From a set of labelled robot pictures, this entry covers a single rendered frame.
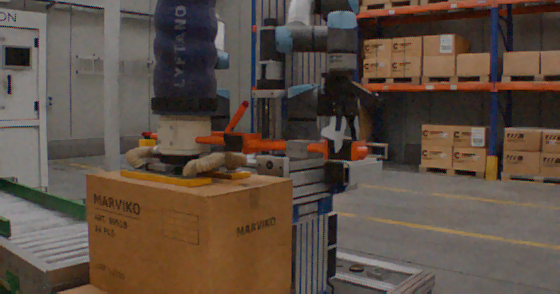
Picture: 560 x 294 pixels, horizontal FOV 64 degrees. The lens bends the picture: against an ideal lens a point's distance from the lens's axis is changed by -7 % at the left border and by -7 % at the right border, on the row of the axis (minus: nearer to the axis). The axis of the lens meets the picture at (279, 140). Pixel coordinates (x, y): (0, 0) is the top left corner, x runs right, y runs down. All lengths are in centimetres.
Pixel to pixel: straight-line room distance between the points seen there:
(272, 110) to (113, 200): 82
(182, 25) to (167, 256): 70
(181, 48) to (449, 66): 742
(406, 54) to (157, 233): 791
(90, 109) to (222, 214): 1060
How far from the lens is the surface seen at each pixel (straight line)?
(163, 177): 150
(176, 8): 155
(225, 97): 221
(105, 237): 169
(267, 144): 135
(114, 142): 517
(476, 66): 853
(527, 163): 826
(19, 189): 364
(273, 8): 224
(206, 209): 130
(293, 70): 212
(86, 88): 1180
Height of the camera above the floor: 118
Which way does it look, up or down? 4 degrees down
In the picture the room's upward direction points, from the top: straight up
